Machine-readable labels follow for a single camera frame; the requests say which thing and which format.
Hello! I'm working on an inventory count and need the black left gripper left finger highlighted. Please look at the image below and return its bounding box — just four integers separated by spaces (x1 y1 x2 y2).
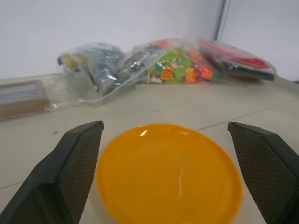
0 120 104 224

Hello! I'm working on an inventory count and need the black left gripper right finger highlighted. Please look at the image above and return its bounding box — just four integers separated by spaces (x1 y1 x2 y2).
227 121 299 224

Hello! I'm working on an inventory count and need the orange plastic plate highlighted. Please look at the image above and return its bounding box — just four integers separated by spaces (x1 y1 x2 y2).
96 123 244 224

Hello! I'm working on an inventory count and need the brown wooden tray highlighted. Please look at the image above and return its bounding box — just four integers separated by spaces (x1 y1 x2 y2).
0 79 51 121

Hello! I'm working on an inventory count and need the clear bag of red items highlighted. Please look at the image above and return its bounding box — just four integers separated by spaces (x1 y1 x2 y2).
197 38 277 82

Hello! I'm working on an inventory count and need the clear bag of dark parts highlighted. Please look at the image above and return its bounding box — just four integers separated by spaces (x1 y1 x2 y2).
57 41 169 107

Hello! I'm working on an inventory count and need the clear bag of colourful bricks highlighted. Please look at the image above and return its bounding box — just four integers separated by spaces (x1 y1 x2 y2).
121 38 219 85

